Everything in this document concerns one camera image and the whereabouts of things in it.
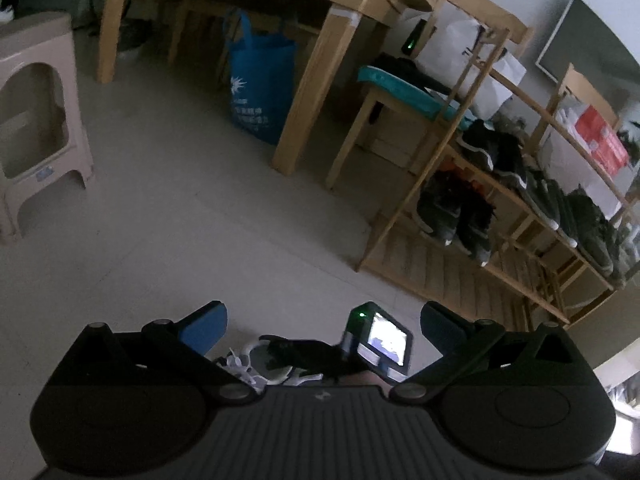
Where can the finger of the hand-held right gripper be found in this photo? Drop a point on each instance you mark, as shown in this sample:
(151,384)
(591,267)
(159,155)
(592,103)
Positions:
(310,355)

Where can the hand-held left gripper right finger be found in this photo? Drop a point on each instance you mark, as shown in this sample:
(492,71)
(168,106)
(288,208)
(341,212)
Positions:
(440,325)

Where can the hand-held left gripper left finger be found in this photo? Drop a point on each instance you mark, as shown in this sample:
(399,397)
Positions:
(207,322)

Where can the wooden shoe rack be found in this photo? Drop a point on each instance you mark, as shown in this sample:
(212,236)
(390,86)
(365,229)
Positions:
(450,270)

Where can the white sneaker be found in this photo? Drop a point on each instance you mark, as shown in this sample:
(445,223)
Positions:
(250,360)

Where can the grey slip-on shoe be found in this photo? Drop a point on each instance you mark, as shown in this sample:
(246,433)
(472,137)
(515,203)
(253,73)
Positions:
(565,212)
(540,195)

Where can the grey mesh sneaker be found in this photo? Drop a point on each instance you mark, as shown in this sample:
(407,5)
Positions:
(590,225)
(617,247)

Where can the wooden chair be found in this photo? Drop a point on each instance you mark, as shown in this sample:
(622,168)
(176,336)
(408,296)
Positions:
(350,145)
(575,85)

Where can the wooden table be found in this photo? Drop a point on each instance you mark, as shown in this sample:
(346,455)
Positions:
(297,125)

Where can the teal seat cushion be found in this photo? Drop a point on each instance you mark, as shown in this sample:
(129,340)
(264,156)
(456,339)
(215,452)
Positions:
(400,89)

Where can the blue tote bag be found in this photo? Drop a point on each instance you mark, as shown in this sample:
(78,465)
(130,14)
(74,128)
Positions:
(260,85)

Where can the red box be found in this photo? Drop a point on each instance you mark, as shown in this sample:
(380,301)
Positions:
(600,135)

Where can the black cloth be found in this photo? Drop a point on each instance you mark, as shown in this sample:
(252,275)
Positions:
(400,67)

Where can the white plastic bag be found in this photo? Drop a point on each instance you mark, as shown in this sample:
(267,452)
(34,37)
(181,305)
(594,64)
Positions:
(465,50)

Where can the black device with green light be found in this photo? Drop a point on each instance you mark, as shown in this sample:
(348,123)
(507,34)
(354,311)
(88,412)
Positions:
(412,40)

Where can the beige plastic stool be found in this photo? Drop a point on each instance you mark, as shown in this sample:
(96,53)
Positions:
(50,35)

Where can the green wall board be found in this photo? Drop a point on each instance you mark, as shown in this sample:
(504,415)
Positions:
(590,40)

